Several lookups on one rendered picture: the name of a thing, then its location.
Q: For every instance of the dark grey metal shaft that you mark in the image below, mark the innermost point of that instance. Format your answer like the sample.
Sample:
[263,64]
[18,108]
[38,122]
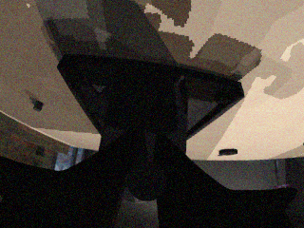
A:
[147,181]

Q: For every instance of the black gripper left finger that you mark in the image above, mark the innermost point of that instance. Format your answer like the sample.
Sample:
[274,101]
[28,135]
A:
[87,195]

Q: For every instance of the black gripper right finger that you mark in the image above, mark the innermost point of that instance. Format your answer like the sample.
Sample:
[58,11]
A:
[194,200]

